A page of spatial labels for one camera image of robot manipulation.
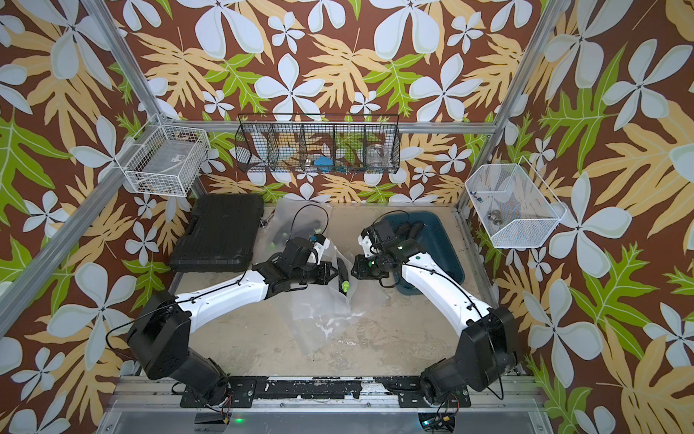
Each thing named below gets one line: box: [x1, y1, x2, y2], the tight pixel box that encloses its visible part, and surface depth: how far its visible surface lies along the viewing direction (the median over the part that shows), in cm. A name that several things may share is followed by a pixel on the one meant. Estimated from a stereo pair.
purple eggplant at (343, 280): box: [336, 256, 351, 297], surface depth 84 cm
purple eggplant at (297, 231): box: [273, 219, 322, 246], surface depth 109 cm
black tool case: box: [169, 193, 265, 273], surface depth 101 cm
